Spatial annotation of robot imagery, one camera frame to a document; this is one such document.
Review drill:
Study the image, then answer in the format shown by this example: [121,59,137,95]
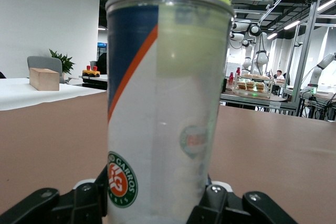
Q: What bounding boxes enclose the grey office chair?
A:
[27,56,66,84]

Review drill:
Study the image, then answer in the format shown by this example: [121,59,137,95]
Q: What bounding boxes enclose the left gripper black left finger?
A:
[0,167,109,224]

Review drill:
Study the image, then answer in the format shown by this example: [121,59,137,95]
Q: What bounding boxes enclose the green potted plant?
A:
[49,49,76,76]

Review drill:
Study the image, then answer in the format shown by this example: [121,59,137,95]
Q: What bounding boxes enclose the clear tennis ball can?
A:
[104,0,235,224]

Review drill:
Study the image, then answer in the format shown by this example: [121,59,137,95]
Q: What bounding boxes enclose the white table cloth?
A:
[0,77,107,112]

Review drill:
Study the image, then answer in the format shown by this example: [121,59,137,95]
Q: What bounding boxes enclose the seated person white shirt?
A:
[272,70,287,81]

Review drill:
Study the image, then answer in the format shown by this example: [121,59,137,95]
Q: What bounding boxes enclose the aluminium frame post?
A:
[287,0,329,116]

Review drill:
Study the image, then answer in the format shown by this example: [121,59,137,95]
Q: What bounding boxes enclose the yellow box red buttons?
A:
[82,66,101,78]

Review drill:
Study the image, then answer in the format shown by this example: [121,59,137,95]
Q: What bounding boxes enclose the ceiling strip light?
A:
[282,20,301,30]
[317,0,336,12]

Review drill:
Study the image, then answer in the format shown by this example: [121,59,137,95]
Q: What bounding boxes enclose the grey distant workbench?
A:
[219,91,298,116]

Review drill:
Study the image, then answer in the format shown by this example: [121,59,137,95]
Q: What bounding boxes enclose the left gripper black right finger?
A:
[186,174,300,224]

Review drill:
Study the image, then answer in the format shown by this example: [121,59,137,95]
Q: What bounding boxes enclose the clear rack with breads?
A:
[234,73,274,95]

